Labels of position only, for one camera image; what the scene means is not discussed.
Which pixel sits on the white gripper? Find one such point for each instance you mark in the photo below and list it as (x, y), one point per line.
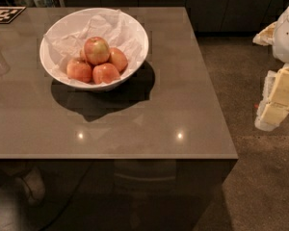
(287, 33)

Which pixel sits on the white crumpled paper liner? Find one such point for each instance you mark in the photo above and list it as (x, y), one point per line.
(115, 29)

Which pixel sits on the right red apple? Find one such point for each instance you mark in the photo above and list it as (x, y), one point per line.
(118, 59)

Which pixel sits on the front red apple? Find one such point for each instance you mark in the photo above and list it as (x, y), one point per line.
(105, 73)

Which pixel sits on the white ceramic bowl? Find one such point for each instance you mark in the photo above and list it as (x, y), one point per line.
(133, 23)

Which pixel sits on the red-green apple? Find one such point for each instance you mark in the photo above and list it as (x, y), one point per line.
(96, 50)

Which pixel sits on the red apple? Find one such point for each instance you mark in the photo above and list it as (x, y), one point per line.
(105, 73)
(79, 70)
(118, 59)

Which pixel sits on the black white fiducial marker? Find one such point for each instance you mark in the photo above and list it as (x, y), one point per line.
(8, 14)

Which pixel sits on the left red apple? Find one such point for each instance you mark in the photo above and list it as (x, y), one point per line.
(79, 70)

